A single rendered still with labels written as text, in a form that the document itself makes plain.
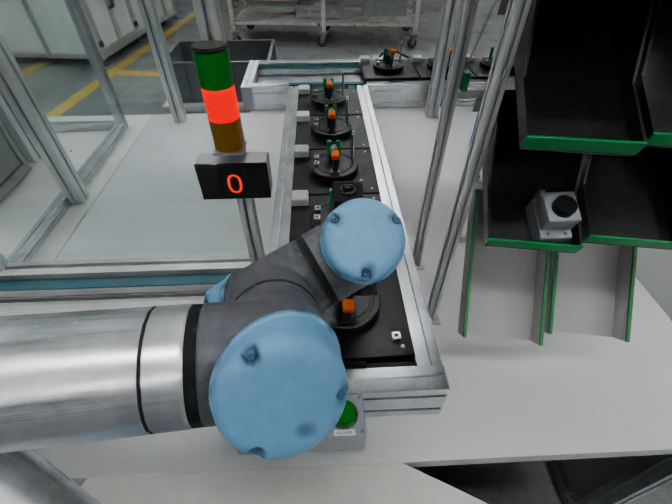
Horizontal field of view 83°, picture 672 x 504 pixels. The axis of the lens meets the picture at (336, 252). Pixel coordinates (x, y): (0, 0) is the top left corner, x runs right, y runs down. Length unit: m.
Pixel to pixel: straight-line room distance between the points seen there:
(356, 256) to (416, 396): 0.45
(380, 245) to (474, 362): 0.58
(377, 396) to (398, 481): 0.14
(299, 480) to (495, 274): 0.49
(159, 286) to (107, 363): 0.69
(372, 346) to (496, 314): 0.23
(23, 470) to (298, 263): 0.32
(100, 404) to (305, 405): 0.11
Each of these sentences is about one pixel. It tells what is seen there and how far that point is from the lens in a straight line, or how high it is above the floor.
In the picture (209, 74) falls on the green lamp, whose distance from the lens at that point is 0.62.
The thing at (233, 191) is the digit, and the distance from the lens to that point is 0.71.
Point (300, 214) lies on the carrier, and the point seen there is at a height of 0.97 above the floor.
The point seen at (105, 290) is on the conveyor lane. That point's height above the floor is 0.94.
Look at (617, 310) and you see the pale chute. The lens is 0.85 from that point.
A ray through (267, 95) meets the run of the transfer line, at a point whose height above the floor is 0.92.
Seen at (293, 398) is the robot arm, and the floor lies 1.39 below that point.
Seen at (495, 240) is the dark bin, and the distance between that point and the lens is 0.60.
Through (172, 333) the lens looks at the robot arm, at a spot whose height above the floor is 1.40.
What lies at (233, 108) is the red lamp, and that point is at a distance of 0.64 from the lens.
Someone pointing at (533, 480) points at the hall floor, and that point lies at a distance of 1.79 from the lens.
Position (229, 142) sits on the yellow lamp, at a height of 1.28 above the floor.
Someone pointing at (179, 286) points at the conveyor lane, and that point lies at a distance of 0.91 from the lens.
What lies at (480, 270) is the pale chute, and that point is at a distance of 0.74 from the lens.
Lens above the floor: 1.58
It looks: 44 degrees down
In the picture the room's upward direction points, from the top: straight up
